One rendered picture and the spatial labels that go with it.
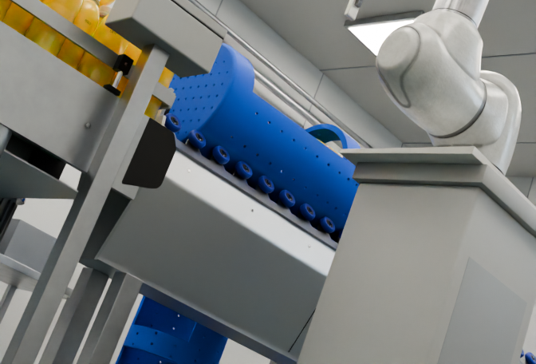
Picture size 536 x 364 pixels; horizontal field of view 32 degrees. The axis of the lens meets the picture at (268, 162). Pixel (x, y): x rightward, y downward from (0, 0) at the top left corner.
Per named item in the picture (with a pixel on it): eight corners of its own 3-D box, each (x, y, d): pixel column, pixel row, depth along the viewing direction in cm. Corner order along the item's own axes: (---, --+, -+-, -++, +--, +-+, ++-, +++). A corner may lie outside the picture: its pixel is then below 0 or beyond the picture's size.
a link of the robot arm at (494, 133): (520, 187, 197) (545, 97, 204) (474, 144, 186) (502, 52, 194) (456, 187, 209) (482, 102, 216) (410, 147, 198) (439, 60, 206)
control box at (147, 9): (210, 73, 182) (228, 29, 185) (131, 17, 171) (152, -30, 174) (180, 78, 190) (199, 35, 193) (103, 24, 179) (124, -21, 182)
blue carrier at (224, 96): (435, 297, 255) (466, 203, 264) (204, 144, 206) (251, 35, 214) (360, 286, 277) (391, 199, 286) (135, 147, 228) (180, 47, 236)
